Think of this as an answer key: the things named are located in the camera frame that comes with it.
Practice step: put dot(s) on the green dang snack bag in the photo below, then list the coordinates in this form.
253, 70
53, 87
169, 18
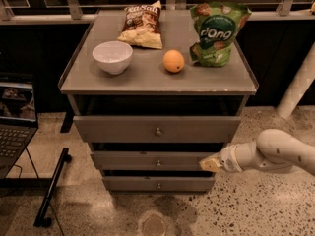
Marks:
217, 25

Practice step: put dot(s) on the grey middle drawer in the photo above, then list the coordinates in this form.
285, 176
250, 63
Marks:
148, 160

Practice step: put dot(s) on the grey wooden drawer cabinet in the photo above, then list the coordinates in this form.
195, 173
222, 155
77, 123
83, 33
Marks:
145, 88

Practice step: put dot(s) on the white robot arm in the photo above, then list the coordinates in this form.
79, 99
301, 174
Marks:
273, 151

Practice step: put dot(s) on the grey top drawer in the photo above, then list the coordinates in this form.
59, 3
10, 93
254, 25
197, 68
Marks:
156, 129

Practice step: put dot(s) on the brown sea salt chip bag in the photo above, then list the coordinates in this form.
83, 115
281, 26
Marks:
141, 26

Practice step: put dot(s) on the grey drawer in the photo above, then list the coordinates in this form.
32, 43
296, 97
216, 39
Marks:
158, 184
156, 129
148, 160

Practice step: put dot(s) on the black laptop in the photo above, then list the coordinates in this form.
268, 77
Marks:
18, 118

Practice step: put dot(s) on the grey bottom drawer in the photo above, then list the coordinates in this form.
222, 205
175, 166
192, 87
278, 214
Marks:
158, 184

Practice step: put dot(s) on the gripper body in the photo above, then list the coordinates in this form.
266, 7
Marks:
228, 160

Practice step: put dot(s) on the orange fruit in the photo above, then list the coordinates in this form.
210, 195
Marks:
173, 61

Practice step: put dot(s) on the white ceramic bowl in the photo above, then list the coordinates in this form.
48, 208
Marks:
113, 57

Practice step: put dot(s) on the black metal stand leg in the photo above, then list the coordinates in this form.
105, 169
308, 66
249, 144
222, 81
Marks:
41, 219

